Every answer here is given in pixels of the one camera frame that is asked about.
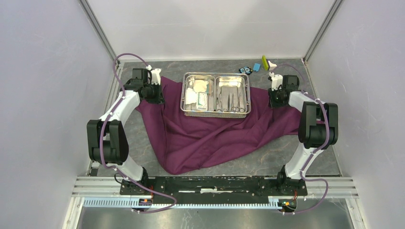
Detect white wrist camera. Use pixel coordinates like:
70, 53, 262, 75
269, 72, 283, 91
146, 65, 161, 85

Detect maroon cloth wrap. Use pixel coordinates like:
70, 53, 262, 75
137, 78, 301, 175

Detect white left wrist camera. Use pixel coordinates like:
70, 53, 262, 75
146, 65, 161, 85

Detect black owl number block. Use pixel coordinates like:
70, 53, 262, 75
239, 66, 253, 75

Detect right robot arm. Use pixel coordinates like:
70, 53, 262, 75
268, 72, 339, 195

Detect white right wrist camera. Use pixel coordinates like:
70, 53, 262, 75
269, 72, 283, 91

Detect aluminium frame post right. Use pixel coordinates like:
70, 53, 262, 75
302, 0, 344, 66

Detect aluminium frame rail left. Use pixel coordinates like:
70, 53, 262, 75
78, 0, 125, 177

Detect steel needle holder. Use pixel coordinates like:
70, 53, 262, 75
235, 87, 245, 113

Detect steel two-compartment tray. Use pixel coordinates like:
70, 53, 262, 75
180, 72, 252, 118

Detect blue plastic block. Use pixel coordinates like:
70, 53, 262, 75
253, 63, 261, 72

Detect white plastic block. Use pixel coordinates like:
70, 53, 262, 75
267, 60, 277, 71

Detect steel forceps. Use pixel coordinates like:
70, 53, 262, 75
228, 92, 234, 112

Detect aluminium front frame rail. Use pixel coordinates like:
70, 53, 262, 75
63, 176, 366, 229

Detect white gauze pad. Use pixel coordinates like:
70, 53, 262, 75
192, 80, 209, 93

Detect green sealed suture packet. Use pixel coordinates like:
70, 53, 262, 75
196, 93, 208, 111

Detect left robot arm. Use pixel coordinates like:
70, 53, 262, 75
86, 65, 165, 195

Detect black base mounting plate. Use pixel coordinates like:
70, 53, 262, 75
119, 176, 308, 205

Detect yellow-green plastic block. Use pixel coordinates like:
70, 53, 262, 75
261, 55, 270, 71

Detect aluminium frame rail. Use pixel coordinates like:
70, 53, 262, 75
63, 176, 366, 229
78, 0, 125, 177

